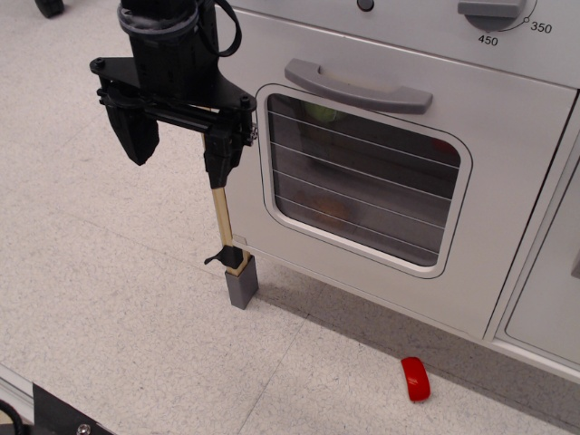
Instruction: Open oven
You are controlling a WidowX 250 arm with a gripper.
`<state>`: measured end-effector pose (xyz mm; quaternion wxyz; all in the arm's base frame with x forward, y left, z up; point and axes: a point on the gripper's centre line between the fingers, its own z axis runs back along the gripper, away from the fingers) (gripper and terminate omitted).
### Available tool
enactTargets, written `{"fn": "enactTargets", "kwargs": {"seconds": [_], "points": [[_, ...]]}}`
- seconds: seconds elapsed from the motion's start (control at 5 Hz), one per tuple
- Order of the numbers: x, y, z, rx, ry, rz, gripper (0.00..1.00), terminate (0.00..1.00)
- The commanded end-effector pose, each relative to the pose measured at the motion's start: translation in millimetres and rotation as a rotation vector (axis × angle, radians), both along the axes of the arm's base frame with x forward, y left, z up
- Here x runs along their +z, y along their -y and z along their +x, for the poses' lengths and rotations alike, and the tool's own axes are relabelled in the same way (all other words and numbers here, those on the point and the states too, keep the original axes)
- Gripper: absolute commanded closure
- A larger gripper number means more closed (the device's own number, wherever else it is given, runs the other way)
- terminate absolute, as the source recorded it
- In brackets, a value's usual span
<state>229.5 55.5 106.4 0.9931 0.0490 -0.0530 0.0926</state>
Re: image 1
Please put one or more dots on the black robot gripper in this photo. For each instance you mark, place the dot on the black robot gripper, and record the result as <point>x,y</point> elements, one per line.
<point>176,47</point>

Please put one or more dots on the grey oven door handle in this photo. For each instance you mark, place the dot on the grey oven door handle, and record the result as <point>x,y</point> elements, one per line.
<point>403,100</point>

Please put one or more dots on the white toy oven door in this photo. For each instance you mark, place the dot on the white toy oven door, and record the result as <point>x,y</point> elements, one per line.
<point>385,181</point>

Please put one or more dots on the black tape on leg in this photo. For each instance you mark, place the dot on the black tape on leg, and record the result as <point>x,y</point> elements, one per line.
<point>228,256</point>

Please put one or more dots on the green toy cabbage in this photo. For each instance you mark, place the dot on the green toy cabbage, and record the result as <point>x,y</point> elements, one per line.
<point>323,114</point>

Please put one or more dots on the grey leg foot cap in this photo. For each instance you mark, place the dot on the grey leg foot cap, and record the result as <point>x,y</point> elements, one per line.
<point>243,287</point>

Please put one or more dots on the orange toy chicken drumstick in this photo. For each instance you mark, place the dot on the orange toy chicken drumstick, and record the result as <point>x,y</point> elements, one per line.
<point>322,209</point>

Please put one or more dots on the black caster wheel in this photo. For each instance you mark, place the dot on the black caster wheel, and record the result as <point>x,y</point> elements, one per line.
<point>50,8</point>

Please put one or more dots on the small black round button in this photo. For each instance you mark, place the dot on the small black round button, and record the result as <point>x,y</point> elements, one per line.
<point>365,5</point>

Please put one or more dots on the white toy kitchen cabinet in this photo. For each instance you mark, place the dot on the white toy kitchen cabinet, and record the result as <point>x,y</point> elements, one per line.
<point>521,54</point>

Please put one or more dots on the red toy strawberry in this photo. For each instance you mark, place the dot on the red toy strawberry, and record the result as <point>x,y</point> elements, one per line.
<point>444,149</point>

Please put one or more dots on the grey temperature knob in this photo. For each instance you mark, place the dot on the grey temperature knob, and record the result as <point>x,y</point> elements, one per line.
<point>491,15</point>

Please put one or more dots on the red toy piece on floor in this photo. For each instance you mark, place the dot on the red toy piece on floor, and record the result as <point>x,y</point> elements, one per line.
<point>416,378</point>

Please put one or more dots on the white right cabinet door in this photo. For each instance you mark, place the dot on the white right cabinet door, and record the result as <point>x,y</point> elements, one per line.
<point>542,316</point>

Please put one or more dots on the wooden kitchen leg post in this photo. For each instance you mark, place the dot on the wooden kitchen leg post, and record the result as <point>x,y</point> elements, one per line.
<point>221,208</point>

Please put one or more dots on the black metal base plate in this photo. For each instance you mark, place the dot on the black metal base plate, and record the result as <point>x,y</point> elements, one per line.
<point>54,416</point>

